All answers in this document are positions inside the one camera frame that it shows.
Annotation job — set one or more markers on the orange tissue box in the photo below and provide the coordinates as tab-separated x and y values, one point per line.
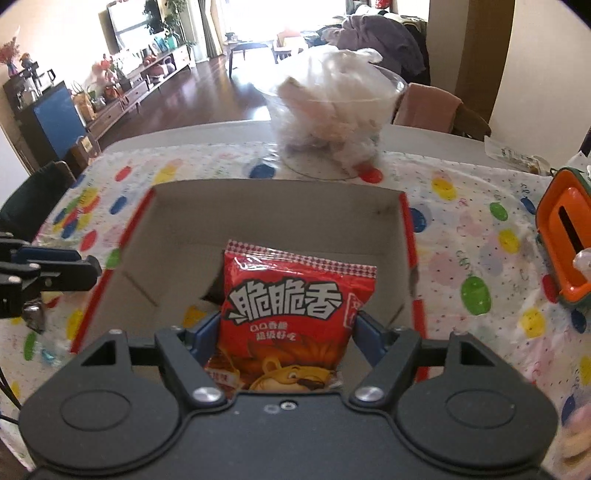
565	258

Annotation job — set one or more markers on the red snack packet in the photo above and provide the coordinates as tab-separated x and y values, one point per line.
286	286

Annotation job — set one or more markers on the wooden television cabinet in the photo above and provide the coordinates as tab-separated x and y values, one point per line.
138	87

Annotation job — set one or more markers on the clear plastic container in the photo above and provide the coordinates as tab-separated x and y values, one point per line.
332	115

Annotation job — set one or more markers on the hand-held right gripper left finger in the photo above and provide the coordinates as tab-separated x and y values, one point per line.
207	337

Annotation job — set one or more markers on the black jacket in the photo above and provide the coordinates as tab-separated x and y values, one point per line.
32	194

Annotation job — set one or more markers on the television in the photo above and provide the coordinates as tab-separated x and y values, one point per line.
134	23

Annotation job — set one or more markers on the pink cloth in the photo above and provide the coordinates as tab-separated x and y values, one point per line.
431	108

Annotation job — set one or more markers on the grey curtain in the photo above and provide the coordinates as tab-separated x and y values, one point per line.
211	27

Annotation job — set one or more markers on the blue front cabinet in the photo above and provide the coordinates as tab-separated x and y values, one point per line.
55	120

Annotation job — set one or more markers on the potted plant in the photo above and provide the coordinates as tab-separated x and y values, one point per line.
171	18

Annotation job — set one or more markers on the grey clothes pile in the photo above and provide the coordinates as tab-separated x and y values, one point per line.
383	37

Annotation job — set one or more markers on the wooden coffee table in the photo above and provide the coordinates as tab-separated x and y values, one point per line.
247	50

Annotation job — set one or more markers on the red cardboard box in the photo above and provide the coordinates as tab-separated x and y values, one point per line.
277	212

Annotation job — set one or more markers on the clear snack wrapper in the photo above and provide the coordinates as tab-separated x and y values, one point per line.
512	156

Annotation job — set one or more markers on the wooden dining chair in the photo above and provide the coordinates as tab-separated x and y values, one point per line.
473	122

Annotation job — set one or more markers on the silver snack packet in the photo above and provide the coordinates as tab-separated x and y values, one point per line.
34	317

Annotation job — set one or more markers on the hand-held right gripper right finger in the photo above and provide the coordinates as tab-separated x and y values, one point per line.
367	337

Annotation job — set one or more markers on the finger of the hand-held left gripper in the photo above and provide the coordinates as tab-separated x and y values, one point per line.
46	254
69	274

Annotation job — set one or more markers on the polka dot tablecloth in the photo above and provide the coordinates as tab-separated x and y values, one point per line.
485	230

